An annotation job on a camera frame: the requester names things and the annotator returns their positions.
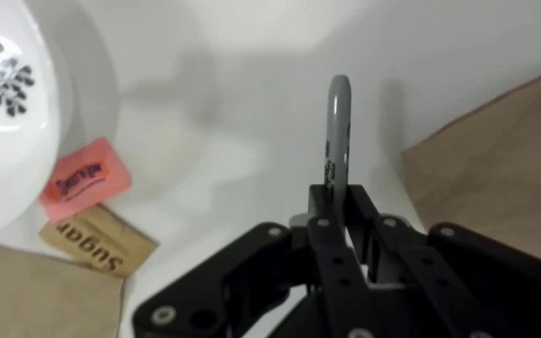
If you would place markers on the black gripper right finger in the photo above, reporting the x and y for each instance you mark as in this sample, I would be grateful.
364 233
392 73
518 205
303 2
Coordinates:
471 287

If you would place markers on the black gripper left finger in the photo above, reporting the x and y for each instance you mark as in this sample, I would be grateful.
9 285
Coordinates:
253 282

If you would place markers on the large brown paper napkin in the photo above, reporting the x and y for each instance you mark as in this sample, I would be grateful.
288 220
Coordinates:
503 169

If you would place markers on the brown sugar packet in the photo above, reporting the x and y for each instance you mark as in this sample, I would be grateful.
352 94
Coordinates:
95 244

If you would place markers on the pink sweetener packet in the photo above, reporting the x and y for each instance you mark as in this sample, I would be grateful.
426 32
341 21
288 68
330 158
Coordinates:
86 178

